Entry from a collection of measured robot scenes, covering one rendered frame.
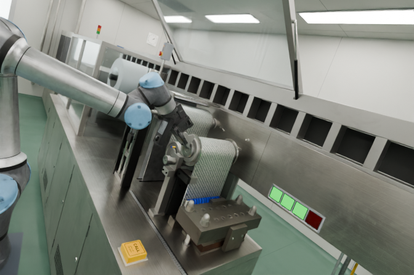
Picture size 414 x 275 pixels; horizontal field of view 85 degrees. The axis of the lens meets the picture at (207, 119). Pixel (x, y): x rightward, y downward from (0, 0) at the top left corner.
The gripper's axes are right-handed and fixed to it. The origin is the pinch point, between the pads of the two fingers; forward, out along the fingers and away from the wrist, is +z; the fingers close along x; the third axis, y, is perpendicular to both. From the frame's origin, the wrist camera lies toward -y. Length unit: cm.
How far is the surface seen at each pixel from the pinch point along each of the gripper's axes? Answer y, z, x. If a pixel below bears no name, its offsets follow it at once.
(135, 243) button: -37.6, 8.4, -13.2
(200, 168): -0.4, 11.4, -5.2
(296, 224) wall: 85, 281, 36
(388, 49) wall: 282, 116, 21
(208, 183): -1.0, 23.2, -5.2
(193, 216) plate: -16.2, 17.4, -16.5
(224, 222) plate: -8.4, 26.6, -23.2
